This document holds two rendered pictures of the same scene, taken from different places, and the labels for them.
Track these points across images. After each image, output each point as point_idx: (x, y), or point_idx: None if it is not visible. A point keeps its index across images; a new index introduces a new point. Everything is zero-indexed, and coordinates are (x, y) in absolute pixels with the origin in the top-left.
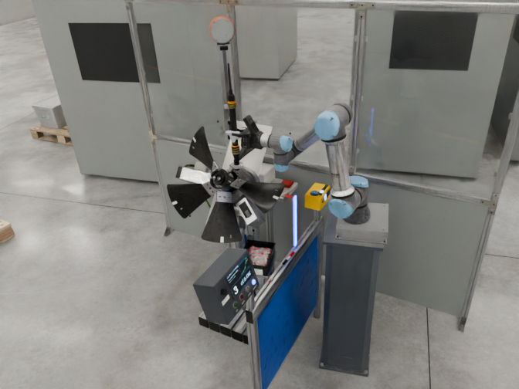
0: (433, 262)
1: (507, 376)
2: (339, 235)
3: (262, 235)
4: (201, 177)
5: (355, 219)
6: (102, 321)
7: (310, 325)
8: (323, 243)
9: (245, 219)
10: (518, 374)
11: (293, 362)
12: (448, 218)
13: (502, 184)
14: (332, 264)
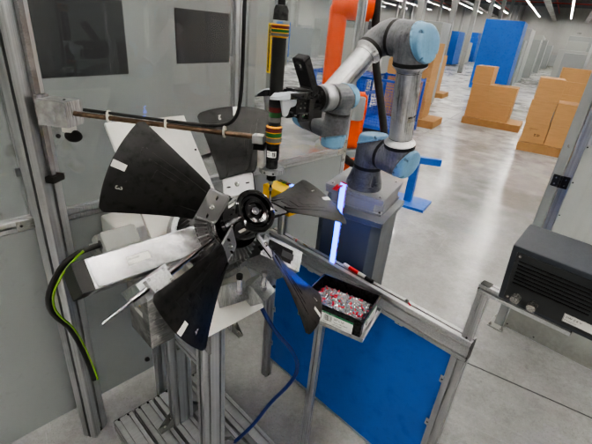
0: (308, 235)
1: (384, 284)
2: (378, 210)
3: (108, 352)
4: (153, 251)
5: (381, 183)
6: None
7: (277, 385)
8: (382, 226)
9: (291, 265)
10: (383, 278)
11: (329, 425)
12: (318, 181)
13: (349, 129)
14: (377, 251)
